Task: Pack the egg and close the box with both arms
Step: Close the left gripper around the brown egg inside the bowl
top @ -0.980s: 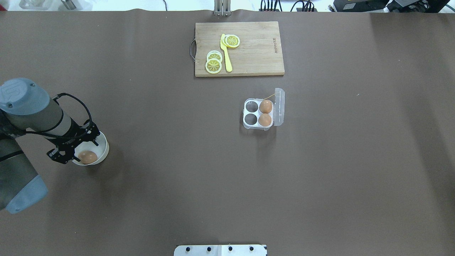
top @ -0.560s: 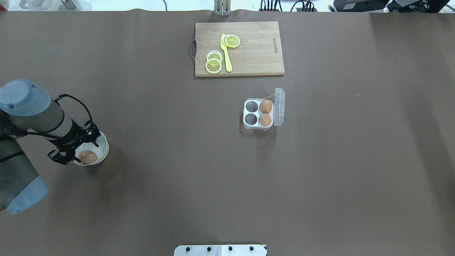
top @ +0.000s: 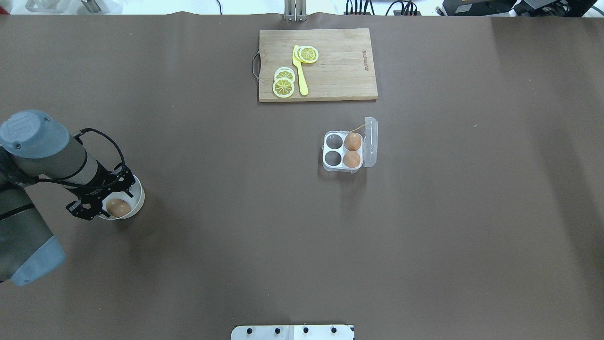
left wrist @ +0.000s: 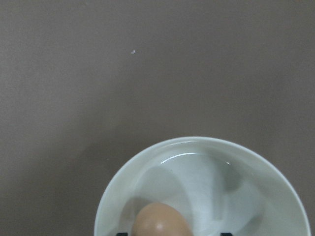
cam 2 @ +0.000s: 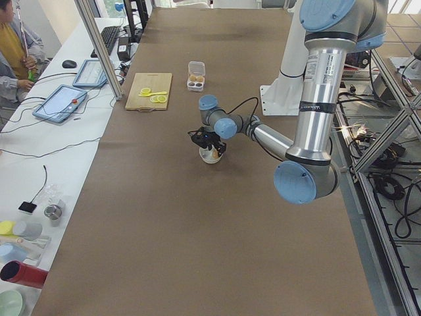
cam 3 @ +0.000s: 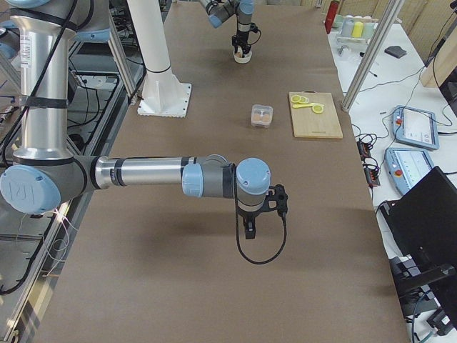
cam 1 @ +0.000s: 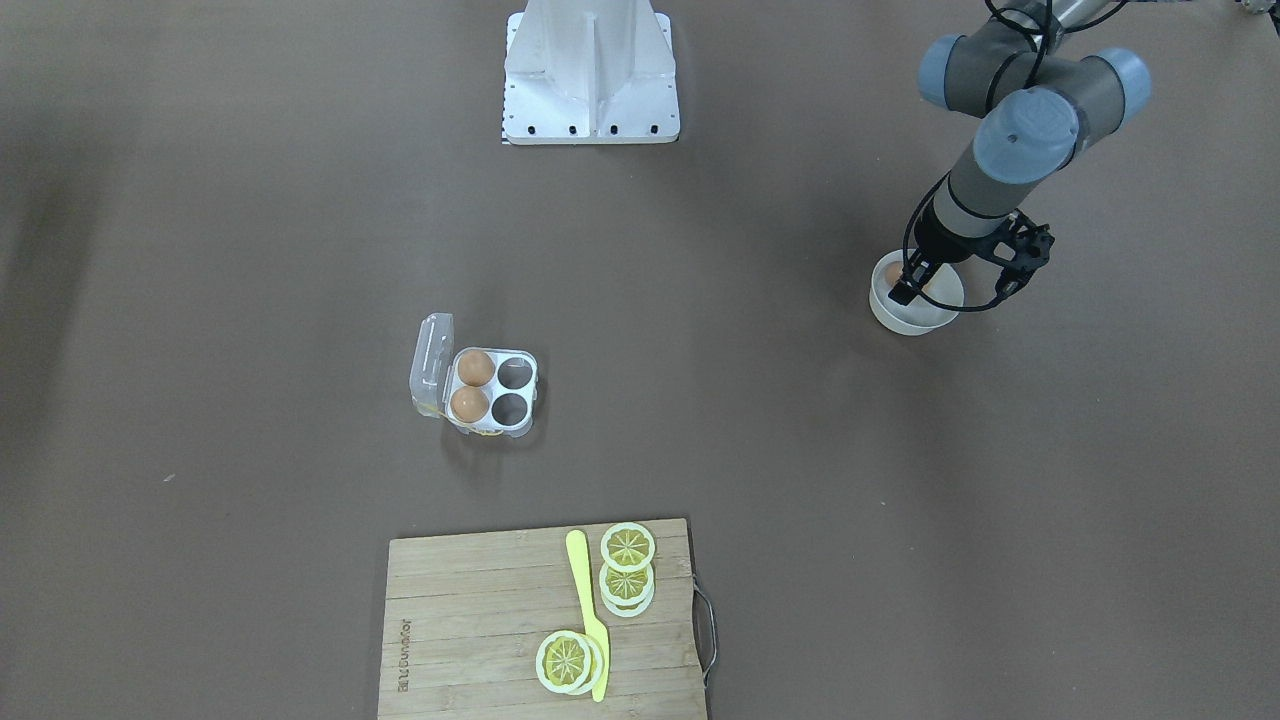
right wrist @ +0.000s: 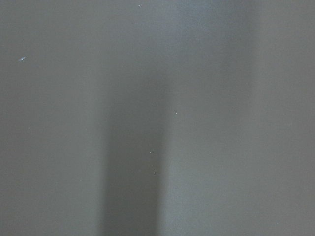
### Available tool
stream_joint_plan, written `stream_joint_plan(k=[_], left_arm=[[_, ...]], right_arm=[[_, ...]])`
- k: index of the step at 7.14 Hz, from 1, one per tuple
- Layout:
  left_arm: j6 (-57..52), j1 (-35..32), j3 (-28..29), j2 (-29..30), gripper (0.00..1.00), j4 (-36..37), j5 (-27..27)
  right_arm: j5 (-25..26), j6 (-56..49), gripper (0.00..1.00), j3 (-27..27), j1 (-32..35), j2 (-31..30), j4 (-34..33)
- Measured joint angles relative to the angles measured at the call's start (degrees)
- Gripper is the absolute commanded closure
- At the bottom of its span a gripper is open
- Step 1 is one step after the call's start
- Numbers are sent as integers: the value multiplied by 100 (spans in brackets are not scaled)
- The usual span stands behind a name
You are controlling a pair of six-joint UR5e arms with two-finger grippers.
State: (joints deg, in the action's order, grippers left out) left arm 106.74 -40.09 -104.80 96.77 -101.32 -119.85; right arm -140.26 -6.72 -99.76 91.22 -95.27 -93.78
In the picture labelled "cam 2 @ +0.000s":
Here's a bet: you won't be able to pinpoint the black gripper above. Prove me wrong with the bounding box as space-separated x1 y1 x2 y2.
187 126 226 156

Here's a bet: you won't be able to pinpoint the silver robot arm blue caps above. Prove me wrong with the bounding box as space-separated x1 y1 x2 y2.
189 1 387 204

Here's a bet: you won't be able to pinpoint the clear plastic egg box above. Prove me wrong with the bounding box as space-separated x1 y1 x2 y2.
187 61 205 92

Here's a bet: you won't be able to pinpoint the white bowl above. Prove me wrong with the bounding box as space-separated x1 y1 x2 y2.
199 147 222 165

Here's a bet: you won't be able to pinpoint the yellow lemon slice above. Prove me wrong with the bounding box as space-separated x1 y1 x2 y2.
149 95 168 103
140 88 151 95

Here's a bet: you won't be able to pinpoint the yellow plastic knife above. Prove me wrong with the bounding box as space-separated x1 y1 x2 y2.
138 91 168 97

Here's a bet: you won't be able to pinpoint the wooden cutting board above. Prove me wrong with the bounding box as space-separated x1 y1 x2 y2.
125 72 172 111

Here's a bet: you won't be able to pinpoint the black power adapter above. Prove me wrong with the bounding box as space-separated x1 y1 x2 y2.
117 36 131 61

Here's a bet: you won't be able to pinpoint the blue teach pendant tablet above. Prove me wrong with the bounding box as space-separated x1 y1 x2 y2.
72 59 107 89
32 84 87 124

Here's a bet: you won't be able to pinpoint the black keyboard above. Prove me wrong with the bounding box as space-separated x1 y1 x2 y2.
101 26 120 55

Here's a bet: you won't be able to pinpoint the black computer mouse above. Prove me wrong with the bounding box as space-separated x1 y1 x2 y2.
62 59 77 68

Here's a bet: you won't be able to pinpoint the steel cylinder cup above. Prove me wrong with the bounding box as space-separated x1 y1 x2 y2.
44 204 63 227

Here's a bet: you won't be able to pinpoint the black square pad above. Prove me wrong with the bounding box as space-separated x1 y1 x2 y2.
18 201 37 214

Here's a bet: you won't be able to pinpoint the grey cup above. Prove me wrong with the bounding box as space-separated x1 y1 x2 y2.
12 221 43 240

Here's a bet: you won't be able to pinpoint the person in yellow shirt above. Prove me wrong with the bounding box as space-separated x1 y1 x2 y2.
1 1 48 108

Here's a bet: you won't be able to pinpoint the yellow cup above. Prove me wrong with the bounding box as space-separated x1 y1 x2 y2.
0 221 16 236

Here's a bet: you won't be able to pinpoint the light blue cup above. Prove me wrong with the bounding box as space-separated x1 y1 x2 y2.
0 243 28 263

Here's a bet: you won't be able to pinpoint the red cylinder cup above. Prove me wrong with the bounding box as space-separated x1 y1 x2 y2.
1 261 49 289

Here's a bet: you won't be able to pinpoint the green bowl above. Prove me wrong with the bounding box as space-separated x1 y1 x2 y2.
1 290 24 316

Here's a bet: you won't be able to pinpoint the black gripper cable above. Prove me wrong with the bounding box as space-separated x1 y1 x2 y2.
226 97 260 132

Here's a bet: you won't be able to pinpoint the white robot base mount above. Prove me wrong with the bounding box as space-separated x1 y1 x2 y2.
260 1 309 116

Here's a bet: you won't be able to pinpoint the aluminium frame post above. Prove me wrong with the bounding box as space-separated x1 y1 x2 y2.
74 0 123 101

